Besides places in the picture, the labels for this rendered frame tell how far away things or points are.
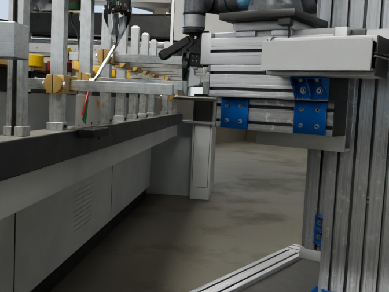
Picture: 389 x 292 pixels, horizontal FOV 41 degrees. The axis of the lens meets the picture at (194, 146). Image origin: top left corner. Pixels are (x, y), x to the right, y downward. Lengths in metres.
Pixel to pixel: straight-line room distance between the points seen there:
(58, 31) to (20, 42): 1.00
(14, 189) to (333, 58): 0.78
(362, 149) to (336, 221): 0.22
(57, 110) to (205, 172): 2.86
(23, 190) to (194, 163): 3.02
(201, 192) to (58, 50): 2.94
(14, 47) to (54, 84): 0.98
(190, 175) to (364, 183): 2.99
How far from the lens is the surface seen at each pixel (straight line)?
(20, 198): 1.30
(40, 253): 2.04
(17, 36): 0.47
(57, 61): 1.47
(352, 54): 1.19
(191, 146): 4.35
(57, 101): 1.47
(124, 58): 1.98
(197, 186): 4.26
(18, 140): 1.16
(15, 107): 1.23
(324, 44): 1.22
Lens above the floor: 0.80
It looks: 5 degrees down
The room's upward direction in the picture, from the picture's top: 3 degrees clockwise
